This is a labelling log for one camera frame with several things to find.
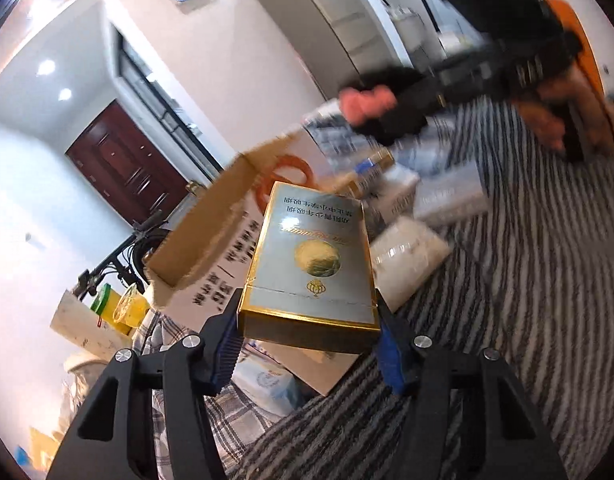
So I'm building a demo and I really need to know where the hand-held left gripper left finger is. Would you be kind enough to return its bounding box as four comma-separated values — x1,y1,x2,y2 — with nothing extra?
46,296,244,480

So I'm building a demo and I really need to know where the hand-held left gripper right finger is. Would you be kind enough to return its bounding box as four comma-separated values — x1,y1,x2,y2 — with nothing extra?
376,302,568,480

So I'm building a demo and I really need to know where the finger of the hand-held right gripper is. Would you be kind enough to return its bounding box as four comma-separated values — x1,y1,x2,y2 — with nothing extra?
417,47,518,111

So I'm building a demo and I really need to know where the black plush toy pink bow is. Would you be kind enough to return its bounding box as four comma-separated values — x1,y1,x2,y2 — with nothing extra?
337,67,438,148

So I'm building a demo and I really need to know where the white napkin pack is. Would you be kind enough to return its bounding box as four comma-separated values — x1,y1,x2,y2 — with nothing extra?
372,217,453,311

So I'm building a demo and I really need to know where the cardboard box with pretzel print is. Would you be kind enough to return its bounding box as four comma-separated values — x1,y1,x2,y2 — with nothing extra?
144,127,318,321

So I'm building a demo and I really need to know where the gold and silver cigarette box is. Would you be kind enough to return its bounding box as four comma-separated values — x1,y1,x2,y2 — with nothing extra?
237,181,381,354

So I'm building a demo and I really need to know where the person's right hand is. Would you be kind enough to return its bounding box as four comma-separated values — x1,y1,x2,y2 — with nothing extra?
514,67,614,163

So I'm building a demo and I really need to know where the white and blue tissue pack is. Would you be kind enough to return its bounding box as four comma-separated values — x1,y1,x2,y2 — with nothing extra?
232,360,303,411

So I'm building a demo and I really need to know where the blue plaid blanket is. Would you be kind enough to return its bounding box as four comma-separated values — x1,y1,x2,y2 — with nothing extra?
132,100,488,480

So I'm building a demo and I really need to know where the cream box with barcode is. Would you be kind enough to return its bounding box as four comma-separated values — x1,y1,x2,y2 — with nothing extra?
252,340,358,396

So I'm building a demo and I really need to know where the yellow jelly cup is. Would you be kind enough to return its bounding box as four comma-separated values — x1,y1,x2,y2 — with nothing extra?
112,287,150,328

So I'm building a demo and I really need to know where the grey striped fleece blanket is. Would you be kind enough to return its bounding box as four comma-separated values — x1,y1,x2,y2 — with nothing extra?
237,95,614,480

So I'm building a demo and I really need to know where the green and yellow container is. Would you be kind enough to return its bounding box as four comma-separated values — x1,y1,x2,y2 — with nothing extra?
90,282,118,321

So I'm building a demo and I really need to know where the tall beige tumbler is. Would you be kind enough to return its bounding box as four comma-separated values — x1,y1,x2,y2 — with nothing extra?
50,287,138,363

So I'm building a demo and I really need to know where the black bicycle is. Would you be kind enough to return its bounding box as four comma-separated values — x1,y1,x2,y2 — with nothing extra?
70,210,173,301

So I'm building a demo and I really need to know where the small gold box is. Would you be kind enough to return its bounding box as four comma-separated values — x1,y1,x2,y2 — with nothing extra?
332,147,395,196

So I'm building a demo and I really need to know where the beige refrigerator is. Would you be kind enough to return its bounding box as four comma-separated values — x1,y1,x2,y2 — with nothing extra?
244,0,413,101

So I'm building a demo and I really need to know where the brown entrance door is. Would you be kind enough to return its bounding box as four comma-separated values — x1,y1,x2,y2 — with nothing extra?
66,100,188,226

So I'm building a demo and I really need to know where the black framed glass door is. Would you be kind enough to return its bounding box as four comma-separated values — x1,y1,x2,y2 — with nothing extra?
112,27,223,176

